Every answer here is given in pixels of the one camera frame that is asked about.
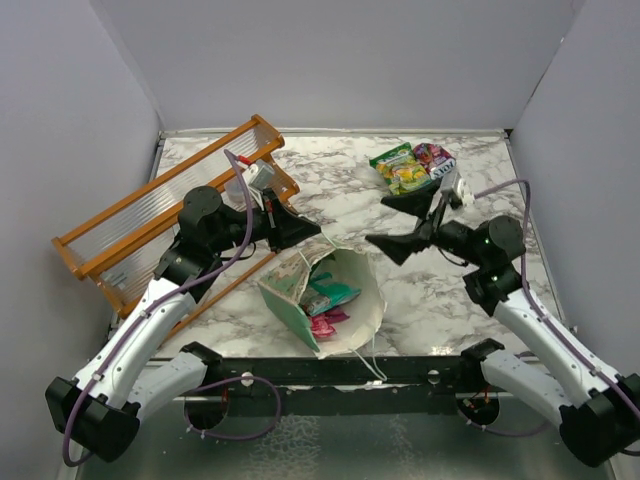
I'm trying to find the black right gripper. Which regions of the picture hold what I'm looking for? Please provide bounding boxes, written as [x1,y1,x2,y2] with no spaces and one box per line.
[369,176,488,266]

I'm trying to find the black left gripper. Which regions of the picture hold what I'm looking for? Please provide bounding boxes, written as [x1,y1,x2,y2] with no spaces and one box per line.
[210,187,322,254]

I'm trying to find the green paper gift bag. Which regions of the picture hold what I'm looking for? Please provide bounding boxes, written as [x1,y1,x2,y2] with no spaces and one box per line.
[258,236,388,383]

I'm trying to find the green snack packet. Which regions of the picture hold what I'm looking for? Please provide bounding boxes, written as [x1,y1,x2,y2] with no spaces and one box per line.
[369,142,432,195]

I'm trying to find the pink purple snack packet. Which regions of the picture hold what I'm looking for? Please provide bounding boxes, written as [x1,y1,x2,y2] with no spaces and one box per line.
[413,143,456,180]

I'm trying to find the teal snack packet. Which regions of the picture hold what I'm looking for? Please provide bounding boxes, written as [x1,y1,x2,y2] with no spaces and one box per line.
[299,272,361,316]

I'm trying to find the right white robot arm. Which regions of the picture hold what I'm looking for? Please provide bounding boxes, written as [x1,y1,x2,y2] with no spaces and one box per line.
[365,183,639,467]

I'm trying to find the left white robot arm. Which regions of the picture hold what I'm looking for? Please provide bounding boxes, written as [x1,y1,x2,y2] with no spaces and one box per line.
[45,186,321,462]

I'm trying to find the orange wooden rack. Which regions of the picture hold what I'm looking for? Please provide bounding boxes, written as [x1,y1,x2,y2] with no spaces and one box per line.
[52,114,285,319]

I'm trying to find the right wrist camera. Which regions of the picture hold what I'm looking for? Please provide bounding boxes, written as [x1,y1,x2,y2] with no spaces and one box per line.
[440,169,474,210]

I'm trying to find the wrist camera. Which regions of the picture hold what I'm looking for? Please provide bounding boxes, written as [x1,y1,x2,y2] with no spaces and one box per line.
[440,169,474,210]
[237,156,275,195]

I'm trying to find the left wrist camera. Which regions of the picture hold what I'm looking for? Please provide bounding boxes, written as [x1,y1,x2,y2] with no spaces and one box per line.
[237,156,275,195]

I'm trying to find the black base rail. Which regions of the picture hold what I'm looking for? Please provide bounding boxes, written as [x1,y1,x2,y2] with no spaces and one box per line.
[180,342,488,418]

